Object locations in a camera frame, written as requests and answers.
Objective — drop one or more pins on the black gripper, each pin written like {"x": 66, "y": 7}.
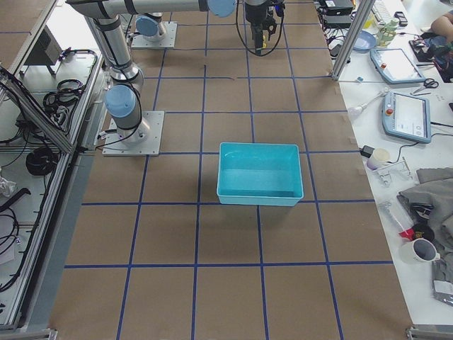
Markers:
{"x": 253, "y": 13}

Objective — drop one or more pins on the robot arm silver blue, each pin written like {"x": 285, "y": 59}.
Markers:
{"x": 104, "y": 18}
{"x": 149, "y": 25}

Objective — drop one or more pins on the blue plate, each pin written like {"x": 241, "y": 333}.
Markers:
{"x": 365, "y": 42}

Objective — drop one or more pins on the far teach pendant tablet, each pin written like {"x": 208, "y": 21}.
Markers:
{"x": 395, "y": 67}

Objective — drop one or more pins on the teach pendant tablet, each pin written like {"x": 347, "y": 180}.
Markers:
{"x": 395, "y": 67}
{"x": 407, "y": 117}

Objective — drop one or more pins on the turquoise plastic bin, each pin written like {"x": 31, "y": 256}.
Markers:
{"x": 259, "y": 174}

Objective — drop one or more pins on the black power adapter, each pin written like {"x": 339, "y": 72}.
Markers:
{"x": 366, "y": 151}

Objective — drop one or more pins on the near teach pendant tablet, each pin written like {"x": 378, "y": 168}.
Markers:
{"x": 407, "y": 117}

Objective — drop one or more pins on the white paper cup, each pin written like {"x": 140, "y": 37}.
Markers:
{"x": 379, "y": 158}

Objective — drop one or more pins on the scissors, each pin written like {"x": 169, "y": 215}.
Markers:
{"x": 429, "y": 83}

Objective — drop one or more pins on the grey electronics box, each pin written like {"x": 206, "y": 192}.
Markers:
{"x": 45, "y": 52}

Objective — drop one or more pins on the grey cloth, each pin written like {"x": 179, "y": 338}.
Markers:
{"x": 434, "y": 189}

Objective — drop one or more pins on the white grey mug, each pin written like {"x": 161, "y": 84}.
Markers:
{"x": 418, "y": 251}

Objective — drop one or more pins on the aluminium frame post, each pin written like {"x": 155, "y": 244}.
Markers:
{"x": 358, "y": 22}

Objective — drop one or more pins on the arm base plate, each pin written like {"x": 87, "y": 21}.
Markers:
{"x": 146, "y": 140}
{"x": 169, "y": 41}

